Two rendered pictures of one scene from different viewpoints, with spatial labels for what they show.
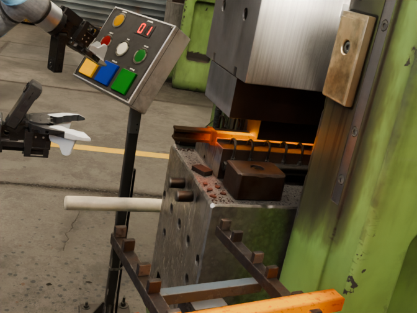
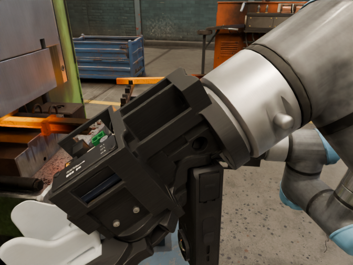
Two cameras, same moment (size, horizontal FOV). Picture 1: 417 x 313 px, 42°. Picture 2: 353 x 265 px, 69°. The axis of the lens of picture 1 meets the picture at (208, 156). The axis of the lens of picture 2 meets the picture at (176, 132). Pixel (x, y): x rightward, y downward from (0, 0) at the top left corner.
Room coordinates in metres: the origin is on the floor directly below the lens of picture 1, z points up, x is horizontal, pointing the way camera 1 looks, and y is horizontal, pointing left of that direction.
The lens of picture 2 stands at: (1.65, 0.53, 1.26)
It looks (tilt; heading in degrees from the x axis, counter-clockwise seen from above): 27 degrees down; 207
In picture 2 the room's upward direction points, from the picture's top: straight up
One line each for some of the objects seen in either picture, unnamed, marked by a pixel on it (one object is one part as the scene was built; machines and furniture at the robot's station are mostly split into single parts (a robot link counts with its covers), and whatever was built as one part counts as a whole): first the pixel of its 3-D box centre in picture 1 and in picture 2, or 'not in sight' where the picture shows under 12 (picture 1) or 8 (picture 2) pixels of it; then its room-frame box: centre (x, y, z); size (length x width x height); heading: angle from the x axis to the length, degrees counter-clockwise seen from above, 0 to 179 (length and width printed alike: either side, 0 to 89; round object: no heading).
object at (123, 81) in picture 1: (125, 82); not in sight; (1.65, 0.30, 1.01); 0.07 x 0.05 x 0.07; 46
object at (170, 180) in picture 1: (175, 182); not in sight; (1.25, 0.07, 0.87); 0.04 x 0.03 x 0.03; 111
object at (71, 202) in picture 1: (133, 204); not in sight; (1.61, 0.21, 0.62); 0.44 x 0.05 x 0.05; 111
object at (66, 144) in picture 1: (67, 143); not in sight; (1.11, 0.31, 0.97); 0.09 x 0.03 x 0.06; 75
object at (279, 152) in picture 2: not in sight; (272, 143); (1.10, 0.49, 0.98); 0.08 x 0.05 x 0.08; 21
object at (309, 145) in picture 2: not in sight; (309, 147); (1.08, 0.56, 0.97); 0.11 x 0.08 x 0.09; 111
